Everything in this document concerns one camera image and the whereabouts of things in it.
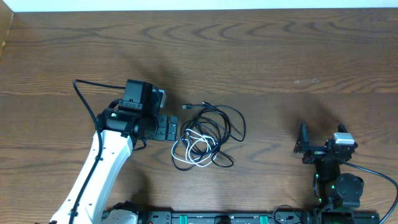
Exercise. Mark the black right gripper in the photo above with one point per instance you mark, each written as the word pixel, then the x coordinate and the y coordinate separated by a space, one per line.
pixel 319 150

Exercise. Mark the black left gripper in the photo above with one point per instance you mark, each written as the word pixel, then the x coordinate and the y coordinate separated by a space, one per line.
pixel 165 127

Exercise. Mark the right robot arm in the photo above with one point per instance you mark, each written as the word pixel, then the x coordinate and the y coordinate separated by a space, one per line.
pixel 336 191

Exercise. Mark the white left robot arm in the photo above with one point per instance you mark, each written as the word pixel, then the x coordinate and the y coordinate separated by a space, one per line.
pixel 127 120

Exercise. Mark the cardboard panel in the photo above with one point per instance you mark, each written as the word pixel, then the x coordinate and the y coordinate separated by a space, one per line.
pixel 6 18

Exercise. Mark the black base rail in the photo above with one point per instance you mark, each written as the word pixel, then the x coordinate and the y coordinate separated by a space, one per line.
pixel 242 217

